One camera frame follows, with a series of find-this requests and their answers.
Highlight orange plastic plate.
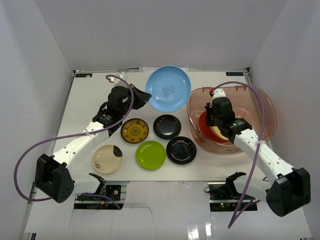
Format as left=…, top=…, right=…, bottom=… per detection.
left=210, top=126, right=229, bottom=141

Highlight red teal floral plate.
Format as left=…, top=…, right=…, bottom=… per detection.
left=198, top=111, right=230, bottom=144

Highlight light blue plastic plate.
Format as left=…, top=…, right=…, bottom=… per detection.
left=145, top=65, right=192, bottom=113

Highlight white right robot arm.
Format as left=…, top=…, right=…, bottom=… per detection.
left=205, top=96, right=311, bottom=217

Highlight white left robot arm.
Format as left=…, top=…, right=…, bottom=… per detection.
left=35, top=84, right=152, bottom=203

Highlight pink transparent plastic bin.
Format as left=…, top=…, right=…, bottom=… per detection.
left=186, top=85, right=278, bottom=155

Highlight white papers at back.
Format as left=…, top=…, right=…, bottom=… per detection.
left=139, top=67, right=189, bottom=73

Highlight yellow patterned brown-rim plate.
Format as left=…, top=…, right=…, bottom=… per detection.
left=120, top=118, right=150, bottom=144

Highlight black glossy plate upper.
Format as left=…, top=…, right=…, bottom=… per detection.
left=153, top=114, right=182, bottom=140

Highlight black glossy plate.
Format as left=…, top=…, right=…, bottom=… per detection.
left=166, top=136, right=197, bottom=166
left=153, top=114, right=182, bottom=140

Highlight black glossy plate lower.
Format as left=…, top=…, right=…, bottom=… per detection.
left=166, top=136, right=197, bottom=166

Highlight right black corner label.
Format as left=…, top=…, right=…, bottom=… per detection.
left=225, top=72, right=244, bottom=77

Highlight black corner label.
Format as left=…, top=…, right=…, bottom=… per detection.
left=225, top=72, right=244, bottom=77
left=74, top=73, right=93, bottom=78

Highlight lime green plate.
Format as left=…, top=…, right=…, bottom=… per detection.
left=135, top=140, right=167, bottom=170

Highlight left black corner label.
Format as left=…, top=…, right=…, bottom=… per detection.
left=74, top=73, right=93, bottom=78

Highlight cream plate with flowers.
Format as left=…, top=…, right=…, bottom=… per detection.
left=92, top=144, right=123, bottom=174

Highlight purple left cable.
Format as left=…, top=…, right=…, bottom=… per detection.
left=13, top=74, right=136, bottom=203

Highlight purple cable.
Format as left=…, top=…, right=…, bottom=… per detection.
left=212, top=81, right=266, bottom=230
left=13, top=74, right=136, bottom=203

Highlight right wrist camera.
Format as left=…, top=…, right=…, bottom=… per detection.
left=209, top=88, right=226, bottom=100

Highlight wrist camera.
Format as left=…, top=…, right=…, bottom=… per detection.
left=209, top=88, right=226, bottom=100
left=105, top=73, right=127, bottom=87

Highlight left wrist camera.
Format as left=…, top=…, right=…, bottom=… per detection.
left=105, top=73, right=127, bottom=87

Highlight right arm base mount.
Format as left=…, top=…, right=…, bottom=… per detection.
left=204, top=172, right=246, bottom=212

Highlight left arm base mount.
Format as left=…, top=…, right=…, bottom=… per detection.
left=74, top=173, right=124, bottom=210

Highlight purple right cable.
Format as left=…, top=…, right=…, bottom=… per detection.
left=212, top=81, right=266, bottom=230

